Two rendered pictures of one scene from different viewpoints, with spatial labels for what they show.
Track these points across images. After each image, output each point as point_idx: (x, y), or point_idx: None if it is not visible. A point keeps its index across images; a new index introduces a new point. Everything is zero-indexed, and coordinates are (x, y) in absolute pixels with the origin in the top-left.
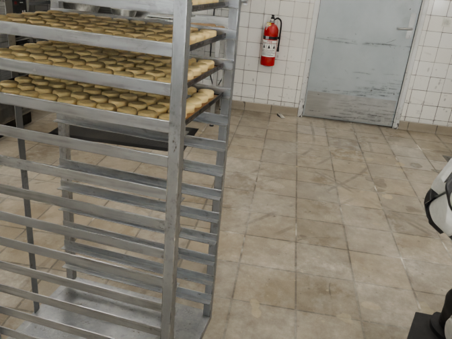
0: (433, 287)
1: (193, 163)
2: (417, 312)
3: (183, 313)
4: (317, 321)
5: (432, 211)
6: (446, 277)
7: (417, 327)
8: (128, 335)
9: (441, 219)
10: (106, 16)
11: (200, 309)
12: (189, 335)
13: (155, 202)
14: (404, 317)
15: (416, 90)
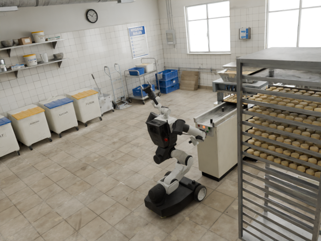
0: (119, 237)
1: (251, 183)
2: (160, 209)
3: (251, 238)
4: (187, 240)
5: (203, 138)
6: (105, 240)
7: (167, 205)
8: (276, 236)
9: (205, 136)
10: (295, 147)
11: (243, 238)
12: (251, 228)
13: (265, 208)
14: (150, 230)
15: None
